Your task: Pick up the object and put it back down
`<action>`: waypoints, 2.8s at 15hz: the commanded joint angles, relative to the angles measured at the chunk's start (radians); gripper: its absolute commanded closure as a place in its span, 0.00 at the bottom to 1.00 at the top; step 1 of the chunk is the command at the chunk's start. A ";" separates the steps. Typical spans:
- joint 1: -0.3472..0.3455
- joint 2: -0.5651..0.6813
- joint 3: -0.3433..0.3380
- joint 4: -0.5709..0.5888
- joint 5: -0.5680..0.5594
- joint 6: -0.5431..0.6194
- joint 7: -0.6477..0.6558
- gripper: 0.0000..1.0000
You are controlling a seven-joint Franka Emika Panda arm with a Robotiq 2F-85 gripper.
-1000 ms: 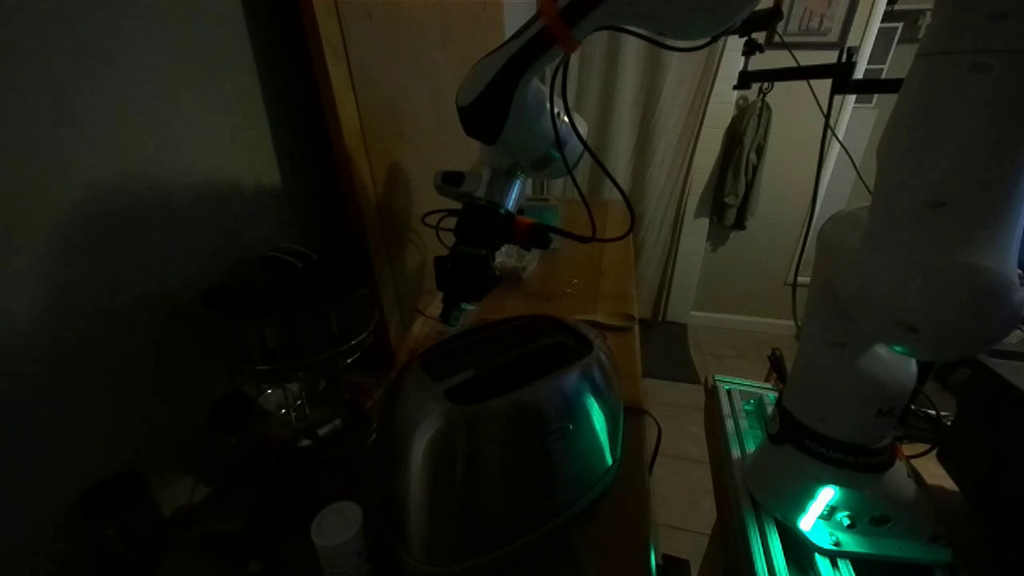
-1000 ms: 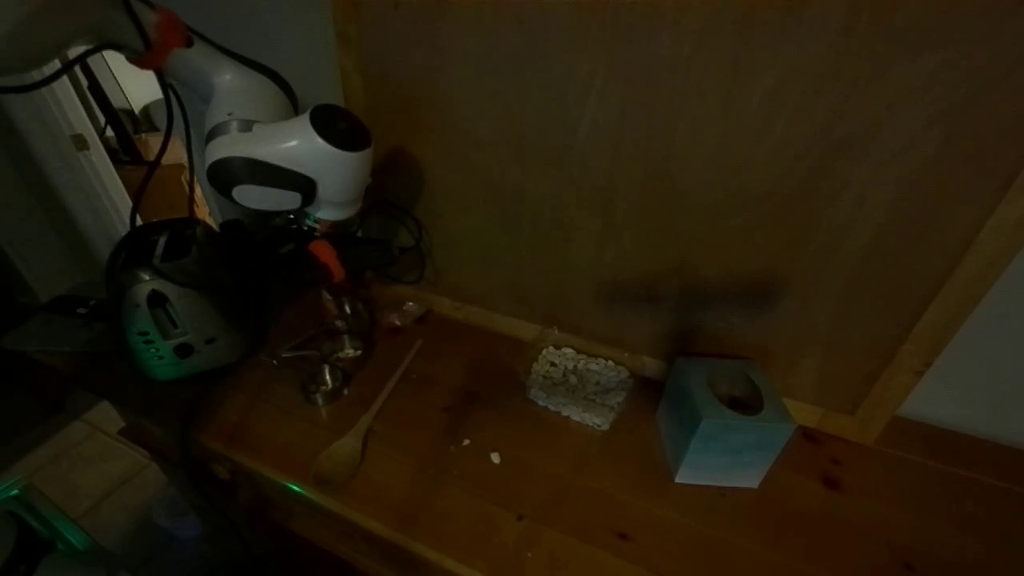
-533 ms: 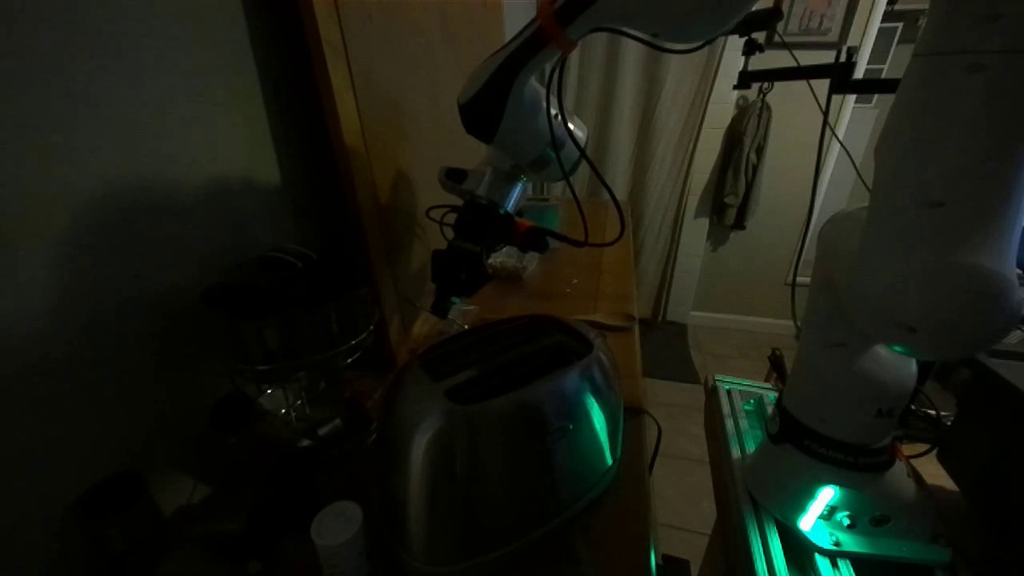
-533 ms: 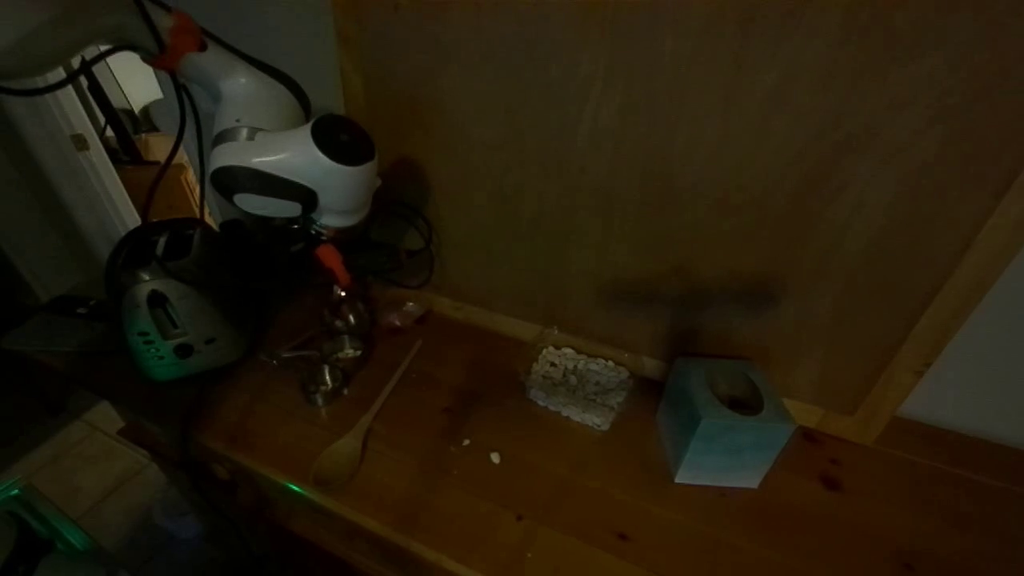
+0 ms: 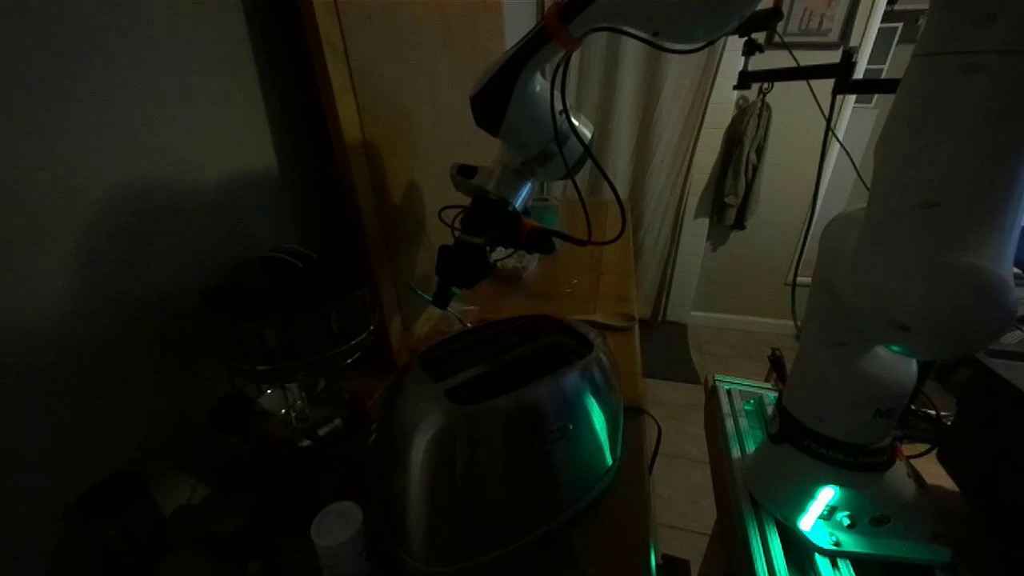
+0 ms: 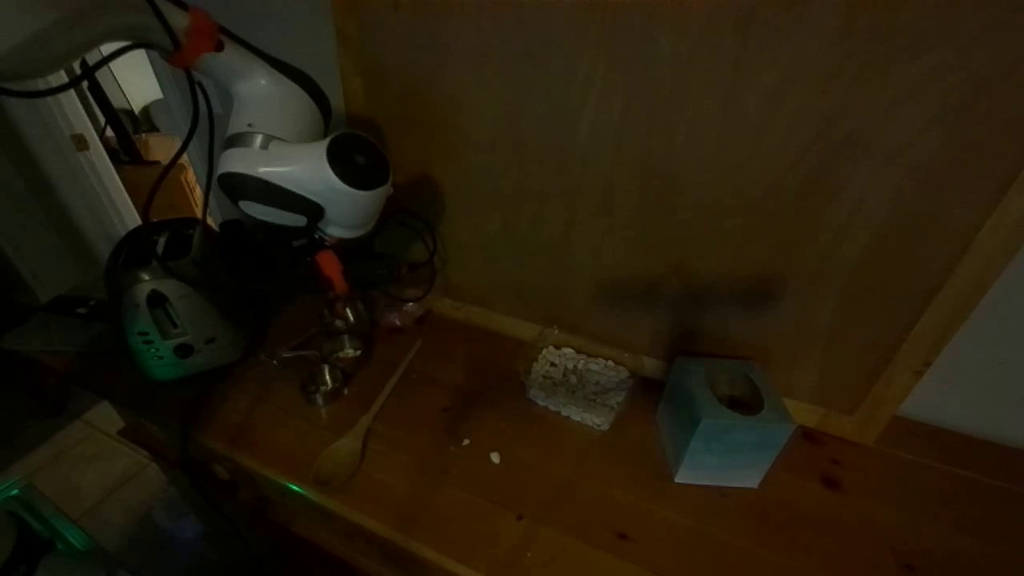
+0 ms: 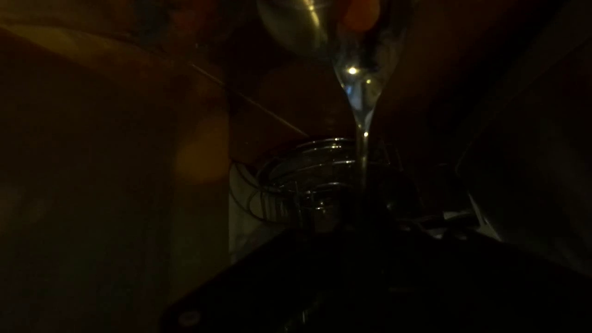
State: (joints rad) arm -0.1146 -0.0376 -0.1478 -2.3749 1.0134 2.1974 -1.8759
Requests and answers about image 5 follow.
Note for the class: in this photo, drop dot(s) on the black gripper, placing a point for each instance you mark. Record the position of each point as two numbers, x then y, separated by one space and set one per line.
492 225

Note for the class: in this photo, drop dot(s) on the white crumpled cloth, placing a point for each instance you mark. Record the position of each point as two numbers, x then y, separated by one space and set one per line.
517 268

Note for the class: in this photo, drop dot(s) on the stainless steel toaster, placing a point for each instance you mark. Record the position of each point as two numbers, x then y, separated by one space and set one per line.
502 450

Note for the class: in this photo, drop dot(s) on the glass jar with dark lid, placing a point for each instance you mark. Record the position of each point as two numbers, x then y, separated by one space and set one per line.
289 330

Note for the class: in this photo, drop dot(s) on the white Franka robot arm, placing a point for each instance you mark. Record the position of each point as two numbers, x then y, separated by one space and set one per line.
939 268

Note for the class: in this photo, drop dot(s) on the white cylindrical cap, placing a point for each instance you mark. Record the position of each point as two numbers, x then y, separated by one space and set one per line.
339 539

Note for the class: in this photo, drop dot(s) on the dark floor mat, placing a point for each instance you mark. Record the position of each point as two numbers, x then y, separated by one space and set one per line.
671 354

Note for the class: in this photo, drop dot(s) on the grey hanging cloth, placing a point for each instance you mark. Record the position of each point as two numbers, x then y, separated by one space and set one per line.
736 172

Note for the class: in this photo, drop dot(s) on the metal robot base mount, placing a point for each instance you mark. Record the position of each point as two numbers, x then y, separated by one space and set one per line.
832 524

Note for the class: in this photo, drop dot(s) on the wooden cabinet panel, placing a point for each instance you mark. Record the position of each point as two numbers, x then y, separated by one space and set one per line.
426 130

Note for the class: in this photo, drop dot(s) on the pale grey curtain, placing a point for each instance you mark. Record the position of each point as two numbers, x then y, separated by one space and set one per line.
659 212

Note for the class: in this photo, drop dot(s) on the framed wall picture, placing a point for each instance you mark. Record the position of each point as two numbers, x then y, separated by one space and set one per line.
821 21

